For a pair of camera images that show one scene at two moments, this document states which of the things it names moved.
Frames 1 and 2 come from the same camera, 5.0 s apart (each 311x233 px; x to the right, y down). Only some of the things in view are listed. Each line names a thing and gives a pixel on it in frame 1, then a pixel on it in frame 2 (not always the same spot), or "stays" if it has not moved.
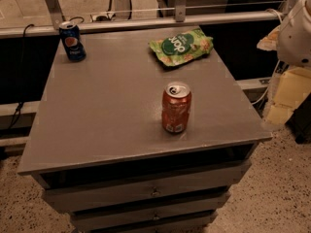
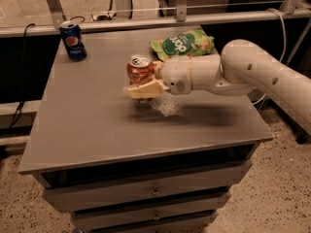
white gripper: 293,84 -> 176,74
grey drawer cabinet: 129,145 stays
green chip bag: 180,48 stays
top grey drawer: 146,186 stays
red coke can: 176,107 -> 140,70
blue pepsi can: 70,33 stays
